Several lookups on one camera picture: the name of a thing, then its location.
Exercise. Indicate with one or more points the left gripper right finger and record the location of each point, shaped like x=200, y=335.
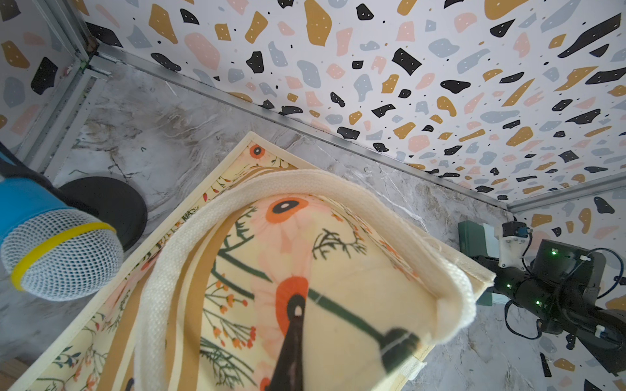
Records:
x=396, y=346

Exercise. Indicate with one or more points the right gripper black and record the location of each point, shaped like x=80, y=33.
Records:
x=560, y=287

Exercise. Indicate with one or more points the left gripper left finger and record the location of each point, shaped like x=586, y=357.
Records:
x=288, y=374

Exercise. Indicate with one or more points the dark green book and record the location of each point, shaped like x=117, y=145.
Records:
x=478, y=242

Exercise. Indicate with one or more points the cream floral canvas bag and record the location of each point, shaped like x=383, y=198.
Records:
x=202, y=303

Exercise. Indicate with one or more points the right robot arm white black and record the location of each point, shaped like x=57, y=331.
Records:
x=609, y=350

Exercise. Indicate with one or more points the blue toy microphone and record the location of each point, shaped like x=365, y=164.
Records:
x=49, y=248

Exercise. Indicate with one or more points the wooden chessboard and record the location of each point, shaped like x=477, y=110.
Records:
x=10, y=371

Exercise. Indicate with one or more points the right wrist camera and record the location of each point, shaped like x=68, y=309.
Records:
x=514, y=239

